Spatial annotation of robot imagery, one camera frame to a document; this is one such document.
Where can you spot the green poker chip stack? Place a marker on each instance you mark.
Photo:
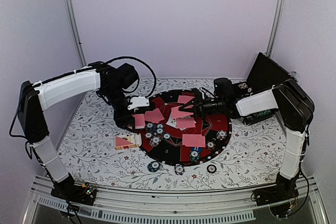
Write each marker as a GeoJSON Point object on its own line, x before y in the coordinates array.
{"type": "Point", "coordinates": [153, 166]}

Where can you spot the red playing card deck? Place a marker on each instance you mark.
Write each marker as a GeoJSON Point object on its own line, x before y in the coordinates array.
{"type": "Point", "coordinates": [126, 141]}

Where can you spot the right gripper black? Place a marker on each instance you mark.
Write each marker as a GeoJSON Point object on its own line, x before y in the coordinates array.
{"type": "Point", "coordinates": [194, 106]}

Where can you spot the front aluminium rail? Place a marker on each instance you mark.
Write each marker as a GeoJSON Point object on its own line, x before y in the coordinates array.
{"type": "Point", "coordinates": [121, 205]}

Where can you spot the black poker set case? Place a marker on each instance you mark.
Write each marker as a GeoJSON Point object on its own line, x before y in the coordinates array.
{"type": "Point", "coordinates": [264, 74]}

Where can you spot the red card bundle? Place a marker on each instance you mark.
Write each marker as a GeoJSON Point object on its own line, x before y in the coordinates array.
{"type": "Point", "coordinates": [139, 121]}

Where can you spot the left aluminium frame post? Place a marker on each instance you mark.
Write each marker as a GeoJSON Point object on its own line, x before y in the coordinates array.
{"type": "Point", "coordinates": [75, 32]}

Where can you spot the blue beige poker chip stack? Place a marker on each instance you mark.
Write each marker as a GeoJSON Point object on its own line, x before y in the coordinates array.
{"type": "Point", "coordinates": [179, 169]}

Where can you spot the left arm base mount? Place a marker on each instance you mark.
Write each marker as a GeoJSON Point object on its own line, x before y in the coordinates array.
{"type": "Point", "coordinates": [68, 190]}

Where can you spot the right aluminium frame post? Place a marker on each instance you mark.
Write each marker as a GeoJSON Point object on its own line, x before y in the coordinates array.
{"type": "Point", "coordinates": [274, 28]}

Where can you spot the dealt red card seat eight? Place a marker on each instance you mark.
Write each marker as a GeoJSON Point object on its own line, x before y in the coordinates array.
{"type": "Point", "coordinates": [154, 116]}

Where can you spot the aluminium frame post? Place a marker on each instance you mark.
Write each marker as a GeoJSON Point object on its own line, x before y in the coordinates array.
{"type": "Point", "coordinates": [274, 28]}
{"type": "Point", "coordinates": [75, 32]}

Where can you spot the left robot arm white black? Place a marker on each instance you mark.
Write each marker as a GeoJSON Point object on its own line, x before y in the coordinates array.
{"type": "Point", "coordinates": [38, 100]}

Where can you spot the green chips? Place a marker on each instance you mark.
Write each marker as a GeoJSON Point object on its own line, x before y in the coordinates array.
{"type": "Point", "coordinates": [195, 154]}

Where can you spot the jack of spades card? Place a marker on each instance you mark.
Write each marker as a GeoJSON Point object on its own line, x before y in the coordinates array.
{"type": "Point", "coordinates": [171, 122]}

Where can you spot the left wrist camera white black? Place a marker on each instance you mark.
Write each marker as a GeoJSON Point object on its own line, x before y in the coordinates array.
{"type": "Point", "coordinates": [138, 102]}

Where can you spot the red brown poker chip stack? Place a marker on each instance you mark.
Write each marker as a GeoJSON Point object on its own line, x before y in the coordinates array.
{"type": "Point", "coordinates": [211, 169]}

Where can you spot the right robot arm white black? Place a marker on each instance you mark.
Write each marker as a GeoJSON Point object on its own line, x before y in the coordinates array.
{"type": "Point", "coordinates": [294, 105]}

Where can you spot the face down card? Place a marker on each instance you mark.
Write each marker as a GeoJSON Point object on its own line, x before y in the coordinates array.
{"type": "Point", "coordinates": [185, 123]}

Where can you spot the round red black poker mat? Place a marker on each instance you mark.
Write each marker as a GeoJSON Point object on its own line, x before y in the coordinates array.
{"type": "Point", "coordinates": [172, 152]}

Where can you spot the dealt red card seat ten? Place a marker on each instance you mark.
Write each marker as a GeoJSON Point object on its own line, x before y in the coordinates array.
{"type": "Point", "coordinates": [184, 99]}

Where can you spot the poker chips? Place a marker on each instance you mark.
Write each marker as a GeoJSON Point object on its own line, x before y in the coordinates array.
{"type": "Point", "coordinates": [154, 141]}
{"type": "Point", "coordinates": [221, 135]}

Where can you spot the dealt red card seat four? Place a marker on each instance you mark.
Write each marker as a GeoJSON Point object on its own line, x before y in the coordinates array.
{"type": "Point", "coordinates": [193, 140]}

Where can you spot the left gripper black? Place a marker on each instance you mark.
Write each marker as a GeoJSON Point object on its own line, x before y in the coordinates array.
{"type": "Point", "coordinates": [122, 119]}

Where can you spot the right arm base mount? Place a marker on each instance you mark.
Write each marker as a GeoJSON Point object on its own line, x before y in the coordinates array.
{"type": "Point", "coordinates": [275, 196]}

